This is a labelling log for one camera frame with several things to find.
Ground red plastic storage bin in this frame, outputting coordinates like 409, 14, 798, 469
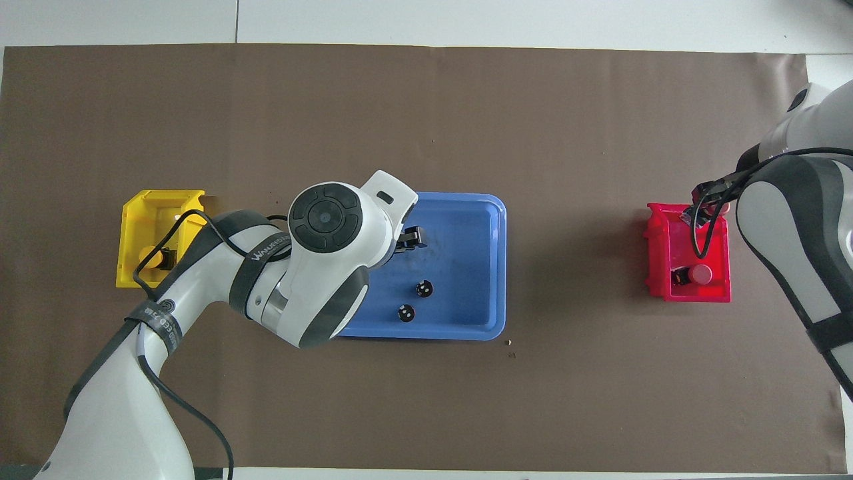
644, 201, 732, 303

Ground blue plastic tray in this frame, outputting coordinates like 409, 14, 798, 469
333, 191, 508, 342

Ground yellow push button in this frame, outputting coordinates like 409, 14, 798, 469
136, 246, 179, 271

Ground yellow plastic storage bin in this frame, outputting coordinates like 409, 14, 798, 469
115, 189, 209, 289

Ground black velcro strap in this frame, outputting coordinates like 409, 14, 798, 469
228, 229, 294, 315
124, 296, 183, 356
805, 319, 853, 356

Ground brown paper table mat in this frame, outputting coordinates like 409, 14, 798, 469
0, 43, 848, 475

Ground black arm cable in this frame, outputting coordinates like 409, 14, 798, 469
689, 147, 853, 261
133, 209, 235, 480

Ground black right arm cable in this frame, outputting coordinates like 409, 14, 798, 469
689, 147, 853, 261

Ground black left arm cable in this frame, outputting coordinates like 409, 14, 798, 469
133, 209, 235, 480

